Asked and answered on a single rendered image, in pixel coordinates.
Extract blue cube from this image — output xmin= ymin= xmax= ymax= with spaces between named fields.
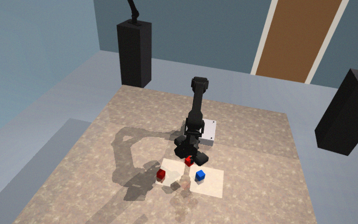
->
xmin=196 ymin=170 xmax=205 ymax=181

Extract red cube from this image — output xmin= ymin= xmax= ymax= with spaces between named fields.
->
xmin=156 ymin=169 xmax=165 ymax=179
xmin=185 ymin=156 xmax=194 ymax=167

